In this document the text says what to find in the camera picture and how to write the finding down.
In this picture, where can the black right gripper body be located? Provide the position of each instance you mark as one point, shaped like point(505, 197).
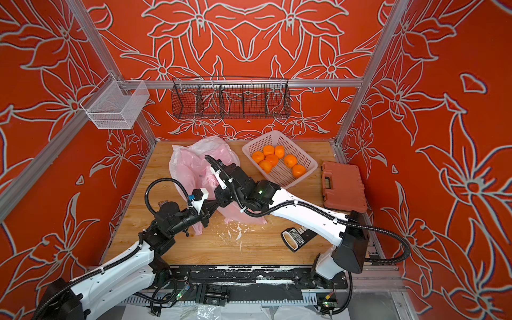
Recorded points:
point(229, 193)

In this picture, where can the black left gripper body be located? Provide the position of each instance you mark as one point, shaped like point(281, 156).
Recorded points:
point(189, 222)

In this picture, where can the pink plastic bag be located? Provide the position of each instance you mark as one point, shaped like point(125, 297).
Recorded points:
point(188, 165)
point(230, 213)

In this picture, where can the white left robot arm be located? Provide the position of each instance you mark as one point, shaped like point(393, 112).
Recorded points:
point(137, 268)

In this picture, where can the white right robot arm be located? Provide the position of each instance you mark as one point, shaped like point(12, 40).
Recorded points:
point(347, 233)

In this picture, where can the orange mandarin front basket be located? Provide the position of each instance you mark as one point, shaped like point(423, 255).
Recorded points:
point(266, 166)

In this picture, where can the orange mandarin centre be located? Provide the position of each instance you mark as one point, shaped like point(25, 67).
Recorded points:
point(273, 159)

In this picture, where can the orange mandarin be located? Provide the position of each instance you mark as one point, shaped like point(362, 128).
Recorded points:
point(268, 150)
point(279, 151)
point(273, 159)
point(298, 171)

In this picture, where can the orange mandarin left back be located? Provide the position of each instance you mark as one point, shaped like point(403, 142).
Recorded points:
point(268, 150)

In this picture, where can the orange mandarin back top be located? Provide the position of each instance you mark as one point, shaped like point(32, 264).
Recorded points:
point(279, 151)

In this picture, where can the white plastic perforated basket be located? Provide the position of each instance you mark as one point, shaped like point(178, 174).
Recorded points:
point(281, 174)

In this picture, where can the orange mandarin front corner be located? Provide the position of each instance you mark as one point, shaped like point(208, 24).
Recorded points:
point(290, 161)

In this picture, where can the orange mandarin right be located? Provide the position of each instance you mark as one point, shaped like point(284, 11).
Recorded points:
point(298, 171)

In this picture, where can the black handheld label tool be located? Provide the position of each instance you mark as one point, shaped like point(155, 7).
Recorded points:
point(296, 238)

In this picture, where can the red plastic tool case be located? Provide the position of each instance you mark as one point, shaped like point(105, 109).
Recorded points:
point(342, 187)

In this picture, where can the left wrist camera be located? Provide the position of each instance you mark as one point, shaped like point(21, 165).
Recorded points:
point(196, 200)

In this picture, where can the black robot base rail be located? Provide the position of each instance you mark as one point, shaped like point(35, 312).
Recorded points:
point(267, 285)

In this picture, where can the black wire wall basket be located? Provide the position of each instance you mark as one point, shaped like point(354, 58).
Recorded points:
point(230, 98)

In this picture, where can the clear wire mesh basket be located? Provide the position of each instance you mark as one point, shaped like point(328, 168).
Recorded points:
point(113, 107)

